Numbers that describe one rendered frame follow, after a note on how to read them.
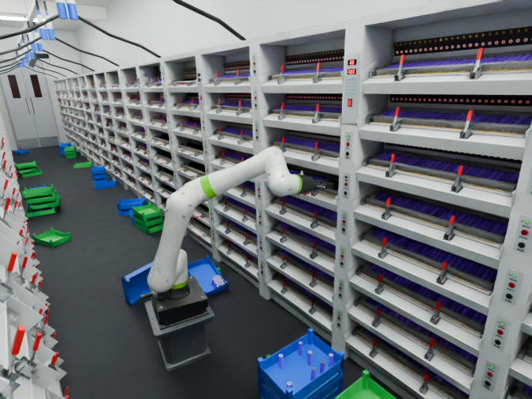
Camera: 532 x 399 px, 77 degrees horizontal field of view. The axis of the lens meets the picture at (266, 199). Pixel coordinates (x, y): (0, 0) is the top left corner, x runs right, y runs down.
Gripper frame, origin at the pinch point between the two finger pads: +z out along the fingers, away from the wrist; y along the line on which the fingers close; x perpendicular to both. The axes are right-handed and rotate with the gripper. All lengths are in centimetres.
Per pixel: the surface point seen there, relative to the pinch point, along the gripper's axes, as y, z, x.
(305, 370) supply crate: -33, -36, 72
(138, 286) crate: 118, -55, 103
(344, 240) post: -14.3, -0.8, 25.1
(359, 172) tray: -20.6, -7.7, -9.5
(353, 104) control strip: -15.3, -13.9, -38.1
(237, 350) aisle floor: 25, -28, 104
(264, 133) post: 52, -8, -20
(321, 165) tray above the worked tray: 3.2, -7.4, -9.0
